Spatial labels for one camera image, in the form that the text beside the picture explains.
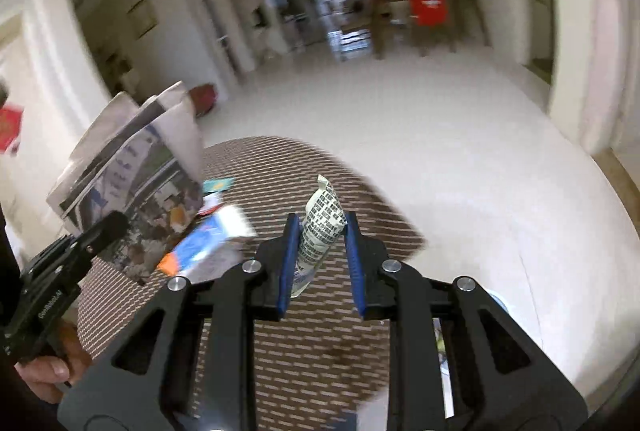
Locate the red garment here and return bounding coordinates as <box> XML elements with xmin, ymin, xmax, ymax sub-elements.
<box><xmin>405</xmin><ymin>0</ymin><xmax>452</xmax><ymax>28</ymax></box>

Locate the red paper wall decoration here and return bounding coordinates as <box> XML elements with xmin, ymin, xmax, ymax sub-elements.
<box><xmin>0</xmin><ymin>107</ymin><xmax>25</xmax><ymax>155</ymax></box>

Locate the person's left hand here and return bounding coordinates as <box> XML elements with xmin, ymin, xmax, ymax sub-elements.
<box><xmin>15</xmin><ymin>321</ymin><xmax>94</xmax><ymax>405</ymax></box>

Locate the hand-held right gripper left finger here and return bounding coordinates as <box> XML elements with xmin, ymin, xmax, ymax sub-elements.
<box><xmin>57</xmin><ymin>212</ymin><xmax>303</xmax><ymax>431</ymax></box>

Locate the brown low ottoman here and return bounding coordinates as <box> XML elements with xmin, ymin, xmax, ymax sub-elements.
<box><xmin>189</xmin><ymin>84</ymin><xmax>220</xmax><ymax>117</ymax></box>

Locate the red white small wrapper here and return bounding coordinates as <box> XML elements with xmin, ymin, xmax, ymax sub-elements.
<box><xmin>197</xmin><ymin>194</ymin><xmax>226</xmax><ymax>216</ymax></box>

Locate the newspaper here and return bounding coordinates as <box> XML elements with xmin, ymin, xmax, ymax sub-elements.
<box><xmin>46</xmin><ymin>81</ymin><xmax>206</xmax><ymax>285</ymax></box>

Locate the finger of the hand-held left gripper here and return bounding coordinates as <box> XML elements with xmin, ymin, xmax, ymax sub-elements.
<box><xmin>75</xmin><ymin>211</ymin><xmax>130</xmax><ymax>258</ymax></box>

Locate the brown polka-dot tablecloth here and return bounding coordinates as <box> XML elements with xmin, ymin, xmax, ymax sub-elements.
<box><xmin>75</xmin><ymin>136</ymin><xmax>427</xmax><ymax>431</ymax></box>

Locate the blue orange white carton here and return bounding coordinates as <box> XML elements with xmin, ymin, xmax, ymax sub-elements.
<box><xmin>156</xmin><ymin>205</ymin><xmax>259</xmax><ymax>285</ymax></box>

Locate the framed wall picture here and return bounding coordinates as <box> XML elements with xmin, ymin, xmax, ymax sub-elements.
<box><xmin>125</xmin><ymin>0</ymin><xmax>154</xmax><ymax>38</ymax></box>

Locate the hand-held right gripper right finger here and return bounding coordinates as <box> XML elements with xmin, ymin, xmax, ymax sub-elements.
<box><xmin>345</xmin><ymin>211</ymin><xmax>588</xmax><ymax>431</ymax></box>

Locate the white printed sachet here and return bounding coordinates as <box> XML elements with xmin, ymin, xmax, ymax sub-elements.
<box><xmin>292</xmin><ymin>174</ymin><xmax>348</xmax><ymax>298</ymax></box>

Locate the pink sheer curtain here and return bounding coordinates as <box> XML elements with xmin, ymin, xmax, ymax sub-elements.
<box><xmin>587</xmin><ymin>0</ymin><xmax>633</xmax><ymax>153</ymax></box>

